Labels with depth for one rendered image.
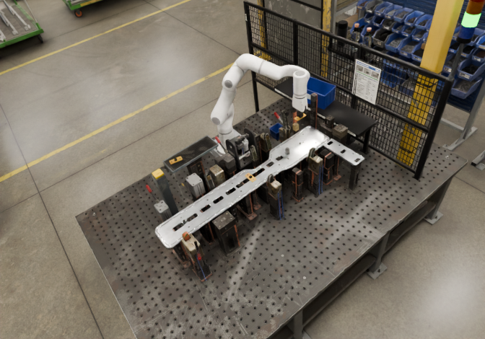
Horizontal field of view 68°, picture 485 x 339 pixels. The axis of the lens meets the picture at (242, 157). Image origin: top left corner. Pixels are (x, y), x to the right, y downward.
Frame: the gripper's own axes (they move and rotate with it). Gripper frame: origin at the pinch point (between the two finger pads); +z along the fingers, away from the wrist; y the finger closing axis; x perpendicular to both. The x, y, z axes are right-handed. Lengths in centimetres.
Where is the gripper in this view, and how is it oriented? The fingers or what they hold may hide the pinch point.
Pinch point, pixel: (299, 114)
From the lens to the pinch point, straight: 245.2
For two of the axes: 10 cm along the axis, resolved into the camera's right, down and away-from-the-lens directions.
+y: 6.2, 5.0, -6.0
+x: 7.8, -5.0, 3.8
